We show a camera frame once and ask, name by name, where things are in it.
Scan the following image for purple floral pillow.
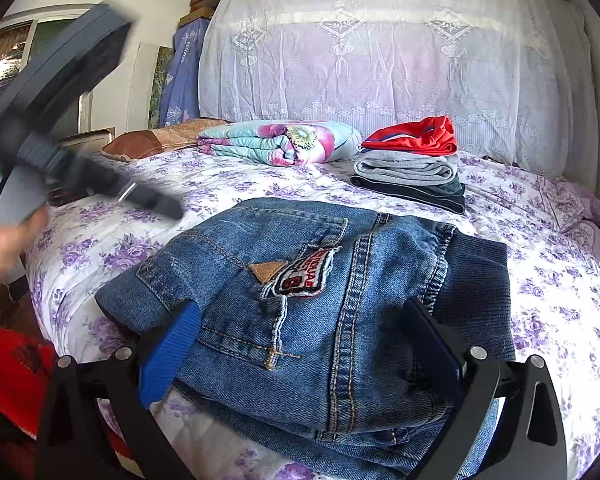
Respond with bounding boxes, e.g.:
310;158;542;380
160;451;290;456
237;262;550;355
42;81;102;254
537;172;600;233

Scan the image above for brown and peach pillow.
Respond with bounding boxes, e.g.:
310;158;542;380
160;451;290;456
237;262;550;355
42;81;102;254
101;117;231;163

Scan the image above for folded teal garment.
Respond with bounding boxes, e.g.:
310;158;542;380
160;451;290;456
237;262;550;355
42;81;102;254
420;180;466;198

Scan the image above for white lace cover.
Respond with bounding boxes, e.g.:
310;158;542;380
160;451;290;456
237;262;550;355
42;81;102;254
198;0;588;178

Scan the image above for glass window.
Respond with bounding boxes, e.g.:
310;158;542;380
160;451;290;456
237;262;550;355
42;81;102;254
0;5;93;141

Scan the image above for green landscape picture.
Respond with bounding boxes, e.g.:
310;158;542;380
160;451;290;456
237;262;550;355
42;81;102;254
147;42;176;130

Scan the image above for blue denim pants with patches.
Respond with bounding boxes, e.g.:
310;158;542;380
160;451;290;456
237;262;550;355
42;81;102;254
95;197;516;480

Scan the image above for blue printed bag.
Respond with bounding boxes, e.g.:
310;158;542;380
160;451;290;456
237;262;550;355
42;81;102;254
159;17;211;128

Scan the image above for folded dark navy garment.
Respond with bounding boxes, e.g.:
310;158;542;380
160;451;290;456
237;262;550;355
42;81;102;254
349;175;467;215

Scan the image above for folded red garment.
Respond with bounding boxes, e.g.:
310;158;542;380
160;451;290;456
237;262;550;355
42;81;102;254
361;115;458;158

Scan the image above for folded floral blanket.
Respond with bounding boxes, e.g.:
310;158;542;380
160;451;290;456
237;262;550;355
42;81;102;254
196;120;363;166

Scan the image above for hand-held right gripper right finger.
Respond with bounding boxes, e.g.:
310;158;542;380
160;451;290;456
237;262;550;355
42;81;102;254
402;297;568;480

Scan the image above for wooden bed headboard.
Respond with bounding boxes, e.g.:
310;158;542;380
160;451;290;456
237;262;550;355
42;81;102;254
57;129;116;150

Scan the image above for person's left hand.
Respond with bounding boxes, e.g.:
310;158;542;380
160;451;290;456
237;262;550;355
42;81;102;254
0;207;52;290

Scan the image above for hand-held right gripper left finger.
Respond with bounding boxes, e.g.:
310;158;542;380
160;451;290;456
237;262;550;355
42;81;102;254
32;300;203;480

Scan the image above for folded grey garment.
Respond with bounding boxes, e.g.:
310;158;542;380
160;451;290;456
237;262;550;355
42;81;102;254
354;154;460;187

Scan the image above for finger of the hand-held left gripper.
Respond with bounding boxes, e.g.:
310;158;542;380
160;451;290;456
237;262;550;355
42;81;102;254
124;182;186;221

